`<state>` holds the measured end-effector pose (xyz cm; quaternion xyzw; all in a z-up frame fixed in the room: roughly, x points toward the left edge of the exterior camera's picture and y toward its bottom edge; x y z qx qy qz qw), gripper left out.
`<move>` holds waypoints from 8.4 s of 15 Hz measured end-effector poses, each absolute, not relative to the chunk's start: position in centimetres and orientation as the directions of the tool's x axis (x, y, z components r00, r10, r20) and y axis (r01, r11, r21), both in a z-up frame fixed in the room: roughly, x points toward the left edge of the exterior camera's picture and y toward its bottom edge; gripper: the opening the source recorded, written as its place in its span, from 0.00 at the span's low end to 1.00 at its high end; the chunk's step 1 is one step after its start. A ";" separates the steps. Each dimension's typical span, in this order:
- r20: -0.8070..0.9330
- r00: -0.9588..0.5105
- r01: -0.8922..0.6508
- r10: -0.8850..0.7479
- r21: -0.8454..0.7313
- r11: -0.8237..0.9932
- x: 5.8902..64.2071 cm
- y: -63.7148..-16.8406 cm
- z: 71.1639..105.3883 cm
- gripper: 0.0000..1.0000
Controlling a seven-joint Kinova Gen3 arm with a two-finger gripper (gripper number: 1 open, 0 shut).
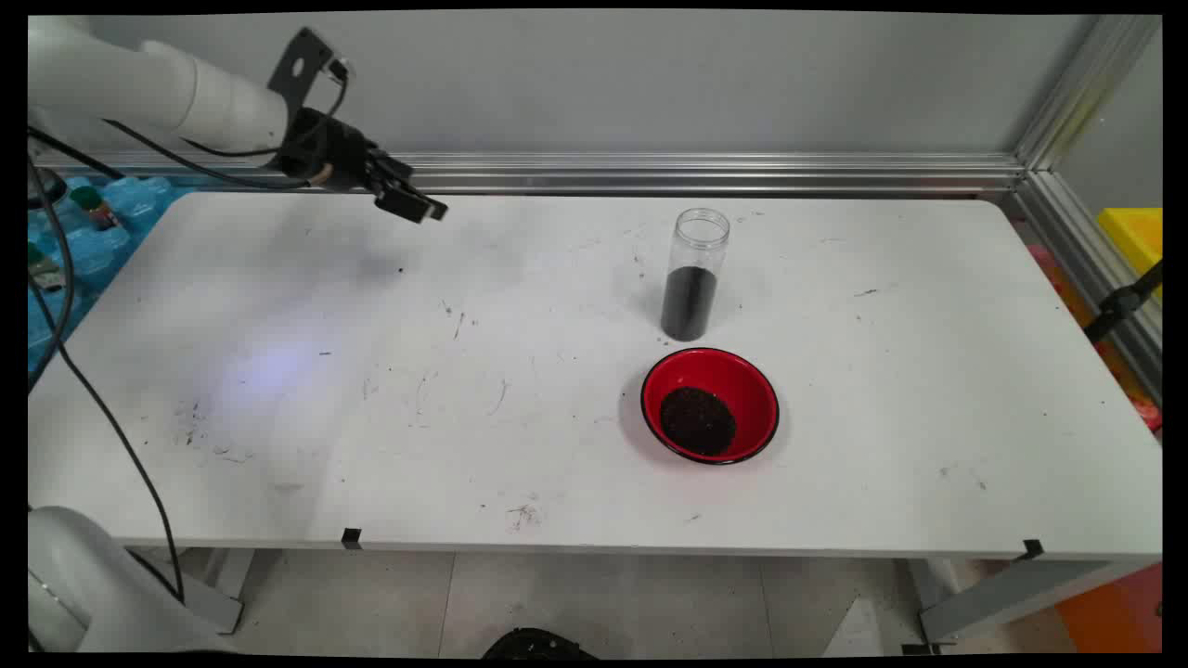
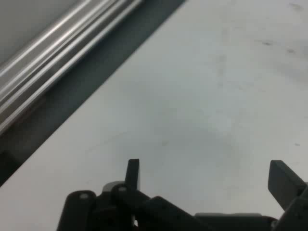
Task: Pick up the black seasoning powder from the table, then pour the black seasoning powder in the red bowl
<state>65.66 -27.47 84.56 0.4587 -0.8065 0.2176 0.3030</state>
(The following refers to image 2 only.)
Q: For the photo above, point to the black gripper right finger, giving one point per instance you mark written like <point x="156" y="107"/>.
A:
<point x="288" y="187"/>

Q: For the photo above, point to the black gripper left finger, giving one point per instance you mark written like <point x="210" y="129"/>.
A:
<point x="115" y="211"/>

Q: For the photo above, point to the aluminium frame rail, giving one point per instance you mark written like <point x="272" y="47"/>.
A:
<point x="48" y="48"/>

